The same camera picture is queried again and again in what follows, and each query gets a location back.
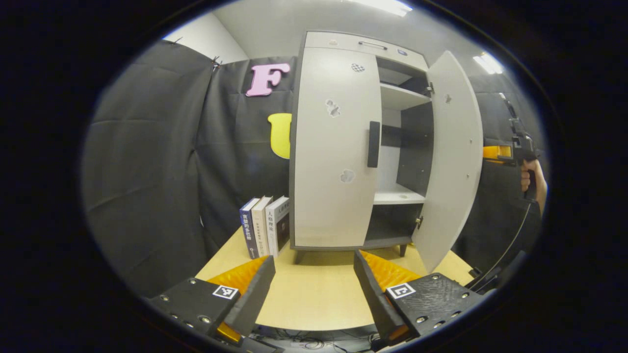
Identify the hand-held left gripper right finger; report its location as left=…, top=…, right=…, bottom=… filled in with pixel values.
left=353, top=251, right=484, bottom=346

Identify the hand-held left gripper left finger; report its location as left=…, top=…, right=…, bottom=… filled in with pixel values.
left=150, top=255, right=276, bottom=346

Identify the grey shoe cabinet door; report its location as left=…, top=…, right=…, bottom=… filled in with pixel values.
left=411, top=50, right=484, bottom=274
left=293, top=48, right=382, bottom=248

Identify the grey double-door shoe cabinet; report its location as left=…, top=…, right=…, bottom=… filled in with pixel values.
left=288, top=31, right=484, bottom=274

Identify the white cabinet shelf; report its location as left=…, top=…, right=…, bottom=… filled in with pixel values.
left=380, top=82, right=432, bottom=111
left=373, top=182, right=426, bottom=205

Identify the grey cabinet drawer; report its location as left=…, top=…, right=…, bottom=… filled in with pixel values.
left=304, top=32, right=430, bottom=72

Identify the blue book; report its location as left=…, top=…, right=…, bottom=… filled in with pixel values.
left=239, top=198, right=261, bottom=259

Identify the cream book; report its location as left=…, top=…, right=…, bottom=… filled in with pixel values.
left=251, top=196, right=273, bottom=257

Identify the white book with dark cover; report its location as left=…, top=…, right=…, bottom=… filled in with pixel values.
left=265, top=196, right=290, bottom=258

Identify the long ceiling light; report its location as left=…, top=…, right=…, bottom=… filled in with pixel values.
left=343, top=0, right=413, bottom=17
left=473, top=51, right=505, bottom=75

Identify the black backdrop cloth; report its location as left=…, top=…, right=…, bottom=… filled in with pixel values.
left=81, top=39, right=545, bottom=297

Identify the black cable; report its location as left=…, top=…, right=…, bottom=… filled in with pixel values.
left=466, top=200, right=533, bottom=293

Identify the black cabinet door handle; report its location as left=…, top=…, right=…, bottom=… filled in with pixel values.
left=367, top=121, right=381, bottom=168

